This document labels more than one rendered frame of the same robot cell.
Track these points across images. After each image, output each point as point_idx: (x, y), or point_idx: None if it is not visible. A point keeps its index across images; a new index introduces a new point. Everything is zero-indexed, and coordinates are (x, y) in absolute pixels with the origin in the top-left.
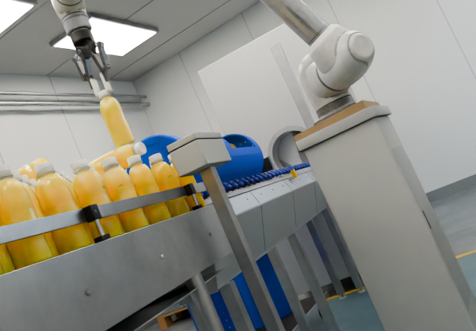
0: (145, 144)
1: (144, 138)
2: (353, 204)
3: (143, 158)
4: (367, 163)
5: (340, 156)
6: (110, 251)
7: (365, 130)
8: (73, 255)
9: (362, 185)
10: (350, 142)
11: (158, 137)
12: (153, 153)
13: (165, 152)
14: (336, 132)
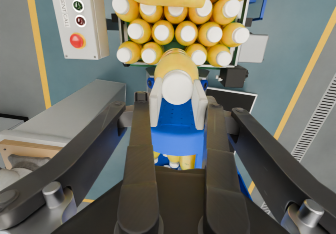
0: (180, 131)
1: (178, 137)
2: (80, 113)
3: (190, 123)
4: (49, 120)
5: (56, 128)
6: None
7: (24, 130)
8: None
9: (65, 115)
10: (41, 130)
11: (158, 130)
12: (174, 122)
13: (159, 119)
14: (38, 134)
